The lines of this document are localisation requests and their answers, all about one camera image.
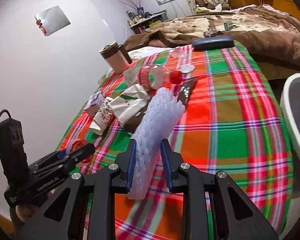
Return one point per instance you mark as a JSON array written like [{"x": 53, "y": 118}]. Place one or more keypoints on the small green box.
[{"x": 228, "y": 25}]

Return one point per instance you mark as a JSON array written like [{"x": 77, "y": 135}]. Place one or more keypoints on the brown teddy bear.
[{"x": 205, "y": 4}]

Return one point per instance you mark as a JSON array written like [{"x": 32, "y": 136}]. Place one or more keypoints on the clear lid with stem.
[{"x": 182, "y": 55}]

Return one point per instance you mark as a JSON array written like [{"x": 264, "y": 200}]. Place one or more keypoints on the left hand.
[{"x": 21, "y": 213}]

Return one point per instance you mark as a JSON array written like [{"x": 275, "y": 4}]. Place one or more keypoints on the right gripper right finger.
[{"x": 180, "y": 176}]

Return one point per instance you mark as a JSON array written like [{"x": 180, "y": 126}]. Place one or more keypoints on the clear plastic cup red residue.
[{"x": 82, "y": 150}]

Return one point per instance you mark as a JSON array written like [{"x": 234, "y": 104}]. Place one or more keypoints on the brown fleece blanket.
[{"x": 263, "y": 31}]

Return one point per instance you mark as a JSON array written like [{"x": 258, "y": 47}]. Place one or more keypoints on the vase with dry branches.
[{"x": 136, "y": 5}]

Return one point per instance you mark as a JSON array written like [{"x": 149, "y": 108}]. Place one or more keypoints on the clear bottle red label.
[{"x": 152, "y": 76}]

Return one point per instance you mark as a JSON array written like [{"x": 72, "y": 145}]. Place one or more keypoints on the dark crumpled wrapper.
[{"x": 212, "y": 33}]

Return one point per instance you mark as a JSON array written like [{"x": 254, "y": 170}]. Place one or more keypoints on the brown snack wrapper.
[{"x": 186, "y": 90}]

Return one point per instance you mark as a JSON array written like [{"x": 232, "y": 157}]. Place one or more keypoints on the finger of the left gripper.
[
  {"x": 70, "y": 161},
  {"x": 50, "y": 166}
]

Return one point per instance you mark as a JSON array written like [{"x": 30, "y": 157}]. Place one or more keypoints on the dark blue glasses case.
[{"x": 213, "y": 43}]

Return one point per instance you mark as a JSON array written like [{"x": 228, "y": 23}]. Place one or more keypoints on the cream leaf paper cup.
[{"x": 129, "y": 103}]

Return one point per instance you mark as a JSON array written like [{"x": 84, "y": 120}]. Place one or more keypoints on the white bed sheet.
[{"x": 146, "y": 52}]

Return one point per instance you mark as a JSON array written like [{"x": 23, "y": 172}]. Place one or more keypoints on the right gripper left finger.
[{"x": 118, "y": 176}]

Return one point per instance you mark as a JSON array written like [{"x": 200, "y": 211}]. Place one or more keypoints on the white trash bin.
[{"x": 290, "y": 106}]

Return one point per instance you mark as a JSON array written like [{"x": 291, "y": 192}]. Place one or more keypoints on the cluttered wall shelf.
[{"x": 145, "y": 24}]

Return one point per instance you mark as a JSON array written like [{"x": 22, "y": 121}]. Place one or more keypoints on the patterned white paper cup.
[{"x": 103, "y": 117}]

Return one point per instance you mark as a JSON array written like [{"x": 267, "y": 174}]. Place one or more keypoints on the beige brown lidded mug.
[{"x": 116, "y": 56}]

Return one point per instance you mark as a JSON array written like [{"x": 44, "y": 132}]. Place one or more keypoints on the wooden headboard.
[{"x": 285, "y": 6}]

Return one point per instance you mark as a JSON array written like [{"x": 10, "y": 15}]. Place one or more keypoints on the wall mirror with charm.
[{"x": 51, "y": 20}]

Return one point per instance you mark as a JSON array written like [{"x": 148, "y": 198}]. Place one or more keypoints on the small purple white carton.
[{"x": 94, "y": 103}]

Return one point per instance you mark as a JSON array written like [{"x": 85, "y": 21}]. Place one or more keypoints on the plaid colourful blanket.
[{"x": 232, "y": 122}]

